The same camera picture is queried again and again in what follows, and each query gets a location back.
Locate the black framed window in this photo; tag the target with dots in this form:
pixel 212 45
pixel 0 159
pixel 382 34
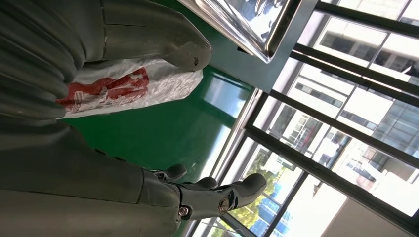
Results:
pixel 360 193

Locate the green belt conveyor with frame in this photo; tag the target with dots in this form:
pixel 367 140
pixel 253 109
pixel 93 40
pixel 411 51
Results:
pixel 157 137

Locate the electronic scale with steel tray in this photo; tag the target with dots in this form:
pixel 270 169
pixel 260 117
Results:
pixel 248 19

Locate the green tree outside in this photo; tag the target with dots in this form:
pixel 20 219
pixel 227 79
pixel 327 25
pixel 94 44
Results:
pixel 260 162

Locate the pale office building outside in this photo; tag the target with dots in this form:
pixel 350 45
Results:
pixel 353 42

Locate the blue glass building outside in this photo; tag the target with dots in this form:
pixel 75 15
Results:
pixel 270 211

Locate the small grey red-printed poly mailer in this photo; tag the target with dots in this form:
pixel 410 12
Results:
pixel 157 88

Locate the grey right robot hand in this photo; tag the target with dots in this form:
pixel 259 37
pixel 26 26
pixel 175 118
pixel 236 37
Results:
pixel 82 196

